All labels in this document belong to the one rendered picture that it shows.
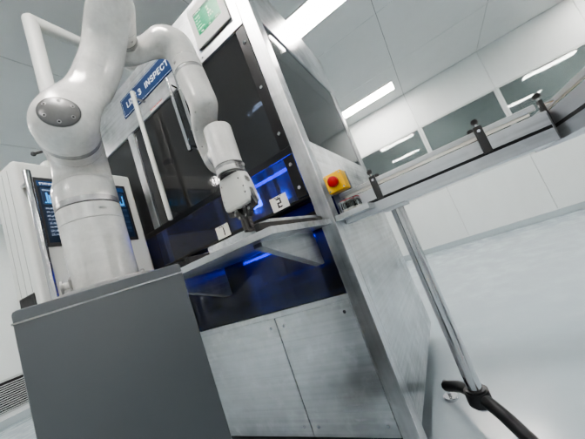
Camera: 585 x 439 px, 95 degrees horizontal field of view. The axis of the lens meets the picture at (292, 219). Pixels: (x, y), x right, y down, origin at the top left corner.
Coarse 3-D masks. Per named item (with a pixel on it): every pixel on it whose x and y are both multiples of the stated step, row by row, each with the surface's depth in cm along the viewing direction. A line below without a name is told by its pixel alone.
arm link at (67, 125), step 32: (96, 0) 66; (128, 0) 69; (96, 32) 67; (128, 32) 71; (96, 64) 66; (64, 96) 56; (96, 96) 62; (32, 128) 53; (64, 128) 54; (96, 128) 59
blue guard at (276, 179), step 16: (256, 176) 116; (272, 176) 111; (288, 176) 108; (272, 192) 112; (288, 192) 108; (208, 208) 130; (224, 208) 125; (256, 208) 116; (176, 224) 142; (192, 224) 136; (208, 224) 131; (240, 224) 121; (160, 240) 149; (176, 240) 143; (192, 240) 137; (208, 240) 131; (160, 256) 150; (176, 256) 144
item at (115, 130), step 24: (264, 0) 135; (240, 24) 116; (264, 24) 120; (288, 24) 160; (216, 48) 123; (288, 48) 139; (144, 72) 149; (312, 72) 164; (120, 96) 161; (168, 96) 140; (120, 120) 162; (144, 120) 151; (120, 144) 164; (312, 144) 111; (144, 168) 155; (264, 168) 113; (336, 168) 128; (360, 168) 176; (144, 192) 155; (216, 192) 127; (360, 192) 150; (216, 240) 129; (168, 264) 147
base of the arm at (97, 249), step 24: (72, 216) 54; (96, 216) 56; (120, 216) 60; (72, 240) 53; (96, 240) 54; (120, 240) 58; (72, 264) 53; (96, 264) 53; (120, 264) 56; (72, 288) 54
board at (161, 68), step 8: (152, 64) 144; (160, 64) 141; (168, 64) 138; (152, 72) 145; (160, 72) 142; (168, 72) 139; (144, 80) 149; (152, 80) 145; (160, 80) 142; (136, 88) 152; (144, 88) 149; (152, 88) 145; (128, 96) 156; (136, 96) 153; (144, 96) 149; (128, 104) 157; (128, 112) 157
